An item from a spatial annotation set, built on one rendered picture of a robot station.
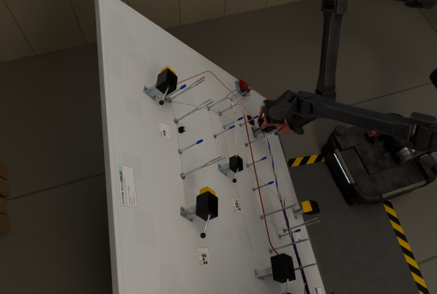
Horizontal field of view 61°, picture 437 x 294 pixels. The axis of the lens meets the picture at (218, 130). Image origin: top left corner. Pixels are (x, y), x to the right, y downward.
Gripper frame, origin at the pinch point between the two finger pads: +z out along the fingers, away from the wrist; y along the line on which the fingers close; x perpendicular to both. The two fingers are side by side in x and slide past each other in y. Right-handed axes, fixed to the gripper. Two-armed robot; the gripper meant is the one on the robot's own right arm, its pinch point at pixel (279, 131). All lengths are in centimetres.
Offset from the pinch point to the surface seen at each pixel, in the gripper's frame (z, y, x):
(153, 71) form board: -4, -9, -68
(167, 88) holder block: -13, 4, -73
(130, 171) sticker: -7, 26, -84
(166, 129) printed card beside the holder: -4, 11, -68
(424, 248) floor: 8, 62, 144
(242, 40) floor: 61, -132, 97
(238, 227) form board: 0, 40, -43
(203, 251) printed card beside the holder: -4, 46, -63
